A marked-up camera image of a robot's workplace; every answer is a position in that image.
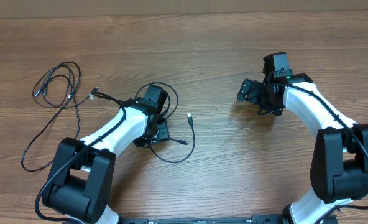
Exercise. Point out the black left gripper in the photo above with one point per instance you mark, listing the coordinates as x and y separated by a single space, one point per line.
163 135

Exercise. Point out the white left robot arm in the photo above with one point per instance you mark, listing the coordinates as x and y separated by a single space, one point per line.
79 182

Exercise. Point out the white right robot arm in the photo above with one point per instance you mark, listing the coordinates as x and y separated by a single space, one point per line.
339 167

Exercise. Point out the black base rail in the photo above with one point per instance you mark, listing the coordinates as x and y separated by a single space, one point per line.
218 219

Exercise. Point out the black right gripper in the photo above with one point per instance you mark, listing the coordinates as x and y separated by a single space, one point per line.
254 94

